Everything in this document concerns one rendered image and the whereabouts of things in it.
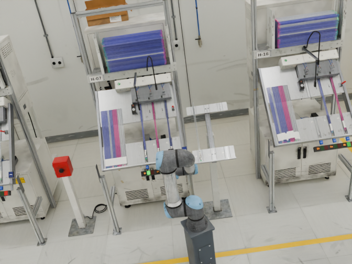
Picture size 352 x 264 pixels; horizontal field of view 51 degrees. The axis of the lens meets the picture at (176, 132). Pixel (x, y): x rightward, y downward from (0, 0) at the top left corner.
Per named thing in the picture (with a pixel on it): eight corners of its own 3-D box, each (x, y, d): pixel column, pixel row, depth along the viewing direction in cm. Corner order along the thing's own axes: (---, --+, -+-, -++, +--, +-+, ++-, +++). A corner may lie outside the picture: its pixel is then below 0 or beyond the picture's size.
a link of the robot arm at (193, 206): (205, 219, 253) (203, 204, 246) (185, 221, 254) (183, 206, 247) (204, 207, 264) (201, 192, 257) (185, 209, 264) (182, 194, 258)
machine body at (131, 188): (190, 201, 370) (183, 149, 340) (121, 211, 371) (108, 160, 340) (185, 164, 427) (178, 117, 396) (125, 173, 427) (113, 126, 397)
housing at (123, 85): (172, 87, 332) (171, 81, 318) (118, 95, 332) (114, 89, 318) (171, 79, 334) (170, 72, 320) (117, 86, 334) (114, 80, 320)
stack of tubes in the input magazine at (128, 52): (167, 64, 314) (162, 32, 301) (108, 73, 315) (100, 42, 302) (166, 59, 325) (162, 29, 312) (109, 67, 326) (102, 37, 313)
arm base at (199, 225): (211, 227, 259) (210, 216, 255) (191, 235, 255) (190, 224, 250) (201, 214, 272) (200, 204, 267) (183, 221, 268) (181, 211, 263)
